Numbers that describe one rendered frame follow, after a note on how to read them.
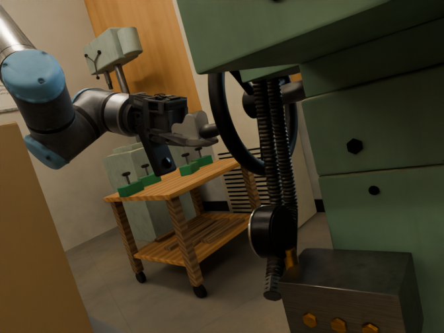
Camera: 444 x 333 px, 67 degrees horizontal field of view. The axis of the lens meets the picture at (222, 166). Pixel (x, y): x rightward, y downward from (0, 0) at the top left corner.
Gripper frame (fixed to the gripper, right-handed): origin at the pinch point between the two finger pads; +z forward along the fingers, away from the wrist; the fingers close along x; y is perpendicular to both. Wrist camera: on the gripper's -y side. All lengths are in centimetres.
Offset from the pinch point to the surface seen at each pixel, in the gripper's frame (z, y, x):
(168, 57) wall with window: -163, 0, 164
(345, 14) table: 29.2, 20.0, -28.7
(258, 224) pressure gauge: 20.1, -0.8, -18.6
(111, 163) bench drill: -171, -76, 106
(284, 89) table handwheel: 9.8, 10.0, 8.3
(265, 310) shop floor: -8, -84, 50
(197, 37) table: 19.3, 18.6, -28.6
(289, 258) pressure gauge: 23.5, -4.9, -17.0
